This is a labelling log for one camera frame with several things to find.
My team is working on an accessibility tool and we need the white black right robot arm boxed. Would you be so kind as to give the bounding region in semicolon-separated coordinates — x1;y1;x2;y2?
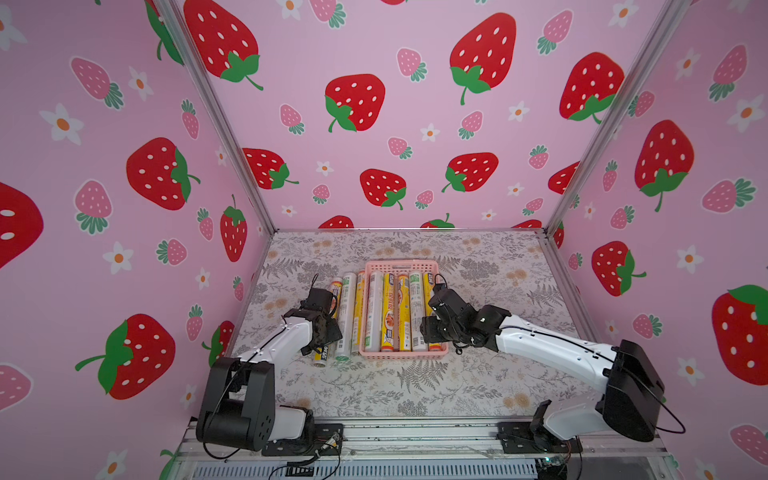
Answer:
420;284;664;451

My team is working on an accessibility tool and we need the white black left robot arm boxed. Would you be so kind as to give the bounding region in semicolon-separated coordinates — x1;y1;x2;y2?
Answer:
196;287;342;454

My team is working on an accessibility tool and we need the pink perforated plastic basket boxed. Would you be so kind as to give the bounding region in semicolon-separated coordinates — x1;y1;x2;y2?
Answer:
358;259;448;360

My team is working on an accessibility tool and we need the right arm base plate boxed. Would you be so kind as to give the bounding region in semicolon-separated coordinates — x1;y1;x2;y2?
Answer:
496;421;583;455

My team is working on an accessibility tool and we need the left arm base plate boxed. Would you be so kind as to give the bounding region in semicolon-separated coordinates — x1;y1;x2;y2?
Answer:
261;423;344;457

